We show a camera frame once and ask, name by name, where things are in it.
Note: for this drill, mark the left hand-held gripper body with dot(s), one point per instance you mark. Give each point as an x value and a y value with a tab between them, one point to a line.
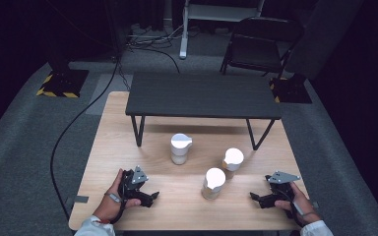
134	183

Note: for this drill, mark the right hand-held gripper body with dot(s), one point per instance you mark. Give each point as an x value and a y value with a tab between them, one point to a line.
282	189

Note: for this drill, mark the white-lid jar of tan powder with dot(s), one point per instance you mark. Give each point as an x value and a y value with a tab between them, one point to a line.
233	159

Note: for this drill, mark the white-lid jar of brown powder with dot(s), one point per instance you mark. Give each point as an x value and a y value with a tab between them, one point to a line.
214	183

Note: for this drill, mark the white pitcher cup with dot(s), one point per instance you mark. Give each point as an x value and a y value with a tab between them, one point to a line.
180	149

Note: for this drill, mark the person's right hand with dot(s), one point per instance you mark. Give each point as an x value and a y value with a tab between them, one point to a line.
301	206

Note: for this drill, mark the person's left hand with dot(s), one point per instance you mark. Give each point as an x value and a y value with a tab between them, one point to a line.
110	206

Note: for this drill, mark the grey tape strip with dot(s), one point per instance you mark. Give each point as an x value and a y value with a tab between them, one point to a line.
81	199

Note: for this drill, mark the black base with hazard stripes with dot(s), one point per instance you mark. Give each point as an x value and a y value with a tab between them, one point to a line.
292	90
66	83

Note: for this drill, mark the black folding chair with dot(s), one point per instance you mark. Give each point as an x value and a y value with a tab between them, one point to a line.
259	46

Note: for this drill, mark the grey curtain panel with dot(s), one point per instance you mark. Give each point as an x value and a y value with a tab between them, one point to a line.
321	36

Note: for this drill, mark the white metal stand frame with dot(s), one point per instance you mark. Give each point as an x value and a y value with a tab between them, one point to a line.
183	39

